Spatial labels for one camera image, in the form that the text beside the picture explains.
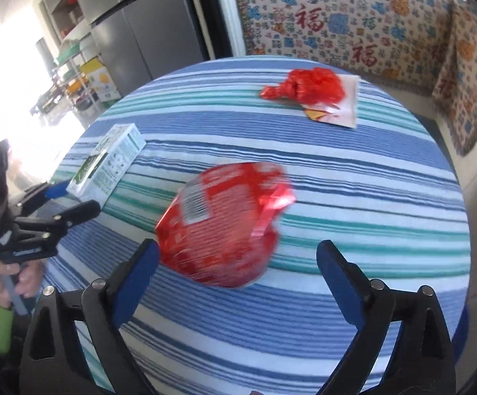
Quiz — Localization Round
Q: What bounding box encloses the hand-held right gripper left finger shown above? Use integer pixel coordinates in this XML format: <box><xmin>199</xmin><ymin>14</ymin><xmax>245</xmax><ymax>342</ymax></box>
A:
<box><xmin>18</xmin><ymin>239</ymin><xmax>161</xmax><ymax>395</ymax></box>

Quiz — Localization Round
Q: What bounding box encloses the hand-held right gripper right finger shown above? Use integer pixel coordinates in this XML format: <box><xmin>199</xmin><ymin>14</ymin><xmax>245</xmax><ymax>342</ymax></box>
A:
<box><xmin>316</xmin><ymin>239</ymin><xmax>457</xmax><ymax>395</ymax></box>

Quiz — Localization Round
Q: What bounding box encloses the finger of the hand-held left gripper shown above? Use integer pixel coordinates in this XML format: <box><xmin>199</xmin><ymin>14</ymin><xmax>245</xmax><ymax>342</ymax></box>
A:
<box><xmin>14</xmin><ymin>180</ymin><xmax>74</xmax><ymax>215</ymax></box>
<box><xmin>20</xmin><ymin>199</ymin><xmax>101</xmax><ymax>241</ymax></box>

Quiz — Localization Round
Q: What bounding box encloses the white green milk carton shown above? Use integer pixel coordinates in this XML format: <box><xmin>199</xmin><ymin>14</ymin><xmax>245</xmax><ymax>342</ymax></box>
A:
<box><xmin>66</xmin><ymin>123</ymin><xmax>147</xmax><ymax>209</ymax></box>

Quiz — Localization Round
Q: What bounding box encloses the red snack bag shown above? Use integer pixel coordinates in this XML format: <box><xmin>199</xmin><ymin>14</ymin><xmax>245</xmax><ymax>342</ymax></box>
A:
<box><xmin>155</xmin><ymin>162</ymin><xmax>297</xmax><ymax>289</ymax></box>

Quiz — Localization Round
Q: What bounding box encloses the person's left hand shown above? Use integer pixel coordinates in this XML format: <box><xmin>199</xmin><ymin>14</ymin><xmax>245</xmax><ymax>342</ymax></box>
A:
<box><xmin>0</xmin><ymin>255</ymin><xmax>47</xmax><ymax>310</ymax></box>

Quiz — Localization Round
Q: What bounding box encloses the striped tablecloth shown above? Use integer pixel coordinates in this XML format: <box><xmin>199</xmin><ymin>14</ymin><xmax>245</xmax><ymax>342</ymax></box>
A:
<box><xmin>37</xmin><ymin>54</ymin><xmax>471</xmax><ymax>395</ymax></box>

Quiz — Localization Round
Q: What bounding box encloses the yellow white cardboard box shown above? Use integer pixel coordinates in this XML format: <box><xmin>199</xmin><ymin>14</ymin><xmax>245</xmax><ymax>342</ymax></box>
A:
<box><xmin>79</xmin><ymin>57</ymin><xmax>121</xmax><ymax>103</ymax></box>

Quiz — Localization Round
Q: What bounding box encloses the metal storage shelf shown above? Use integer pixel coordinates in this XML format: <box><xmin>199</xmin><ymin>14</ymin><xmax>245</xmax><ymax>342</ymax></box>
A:
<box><xmin>29</xmin><ymin>0</ymin><xmax>121</xmax><ymax>121</ymax></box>

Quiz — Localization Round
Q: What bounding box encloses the white flat packet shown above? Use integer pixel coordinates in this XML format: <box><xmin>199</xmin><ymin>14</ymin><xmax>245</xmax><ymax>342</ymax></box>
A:
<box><xmin>302</xmin><ymin>75</ymin><xmax>361</xmax><ymax>129</ymax></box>

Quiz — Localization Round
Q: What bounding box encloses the grey refrigerator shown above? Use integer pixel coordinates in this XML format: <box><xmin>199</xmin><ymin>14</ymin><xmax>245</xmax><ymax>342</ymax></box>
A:
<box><xmin>63</xmin><ymin>0</ymin><xmax>218</xmax><ymax>96</ymax></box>

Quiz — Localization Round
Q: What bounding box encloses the red plastic bag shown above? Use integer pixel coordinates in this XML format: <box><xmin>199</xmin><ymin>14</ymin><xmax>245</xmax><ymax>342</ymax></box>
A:
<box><xmin>260</xmin><ymin>67</ymin><xmax>345</xmax><ymax>105</ymax></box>

